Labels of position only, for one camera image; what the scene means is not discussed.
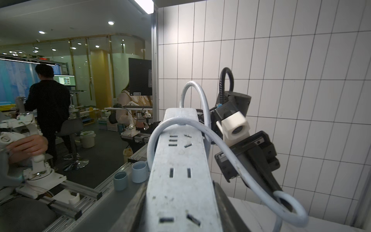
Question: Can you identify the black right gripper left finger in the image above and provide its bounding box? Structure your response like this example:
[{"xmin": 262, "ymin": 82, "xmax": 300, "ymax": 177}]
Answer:
[{"xmin": 109, "ymin": 182, "xmax": 147, "ymax": 232}]

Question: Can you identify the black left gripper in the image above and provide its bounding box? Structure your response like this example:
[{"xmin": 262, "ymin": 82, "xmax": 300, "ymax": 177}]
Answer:
[{"xmin": 231, "ymin": 130, "xmax": 292, "ymax": 212}]

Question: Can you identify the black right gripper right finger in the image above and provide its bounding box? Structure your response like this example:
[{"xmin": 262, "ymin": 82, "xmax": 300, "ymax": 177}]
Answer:
[{"xmin": 213, "ymin": 181, "xmax": 251, "ymax": 232}]

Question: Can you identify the light blue power cord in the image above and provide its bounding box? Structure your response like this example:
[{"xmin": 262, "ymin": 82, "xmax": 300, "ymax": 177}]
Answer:
[{"xmin": 146, "ymin": 80, "xmax": 309, "ymax": 232}]

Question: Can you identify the teal green cup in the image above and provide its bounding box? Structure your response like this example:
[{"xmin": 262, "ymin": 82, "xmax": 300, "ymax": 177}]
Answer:
[{"xmin": 113, "ymin": 172, "xmax": 128, "ymax": 191}]

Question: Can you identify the light blue cup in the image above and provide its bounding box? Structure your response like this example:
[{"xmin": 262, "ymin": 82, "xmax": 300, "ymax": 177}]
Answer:
[{"xmin": 131, "ymin": 161, "xmax": 149, "ymax": 184}]

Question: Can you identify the person in black clothes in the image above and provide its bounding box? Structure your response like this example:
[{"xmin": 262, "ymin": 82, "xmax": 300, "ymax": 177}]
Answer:
[{"xmin": 25, "ymin": 64, "xmax": 71, "ymax": 163}]

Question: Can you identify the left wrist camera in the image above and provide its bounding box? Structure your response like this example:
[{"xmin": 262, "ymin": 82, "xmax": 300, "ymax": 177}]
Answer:
[{"xmin": 215, "ymin": 101, "xmax": 250, "ymax": 147}]

